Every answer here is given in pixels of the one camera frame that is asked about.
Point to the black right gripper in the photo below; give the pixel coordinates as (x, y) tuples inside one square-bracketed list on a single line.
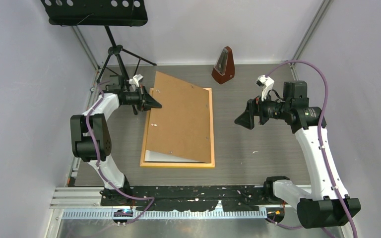
[(255, 107)]

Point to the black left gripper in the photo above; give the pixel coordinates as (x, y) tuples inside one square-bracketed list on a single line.
[(145, 97)]

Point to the brown backing board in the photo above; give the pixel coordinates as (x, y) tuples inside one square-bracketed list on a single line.
[(181, 126)]

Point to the printed photo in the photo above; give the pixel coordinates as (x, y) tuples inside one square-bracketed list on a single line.
[(156, 157)]

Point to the yellow wooden picture frame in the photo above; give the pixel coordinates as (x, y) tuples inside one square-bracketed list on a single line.
[(210, 165)]

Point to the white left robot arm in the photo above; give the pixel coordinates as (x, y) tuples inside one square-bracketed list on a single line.
[(90, 137)]

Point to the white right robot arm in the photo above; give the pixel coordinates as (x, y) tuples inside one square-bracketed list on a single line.
[(328, 204)]

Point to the brown metronome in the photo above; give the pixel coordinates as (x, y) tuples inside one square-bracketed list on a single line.
[(224, 69)]

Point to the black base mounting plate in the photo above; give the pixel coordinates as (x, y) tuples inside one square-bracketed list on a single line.
[(194, 198)]

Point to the black music stand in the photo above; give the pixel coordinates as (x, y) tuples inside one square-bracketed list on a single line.
[(107, 13)]

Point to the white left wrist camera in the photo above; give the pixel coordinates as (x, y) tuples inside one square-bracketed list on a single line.
[(135, 81)]

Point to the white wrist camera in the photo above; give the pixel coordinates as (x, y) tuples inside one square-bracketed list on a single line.
[(266, 84), (135, 81)]

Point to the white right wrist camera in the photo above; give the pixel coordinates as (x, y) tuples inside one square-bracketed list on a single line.
[(266, 84)]

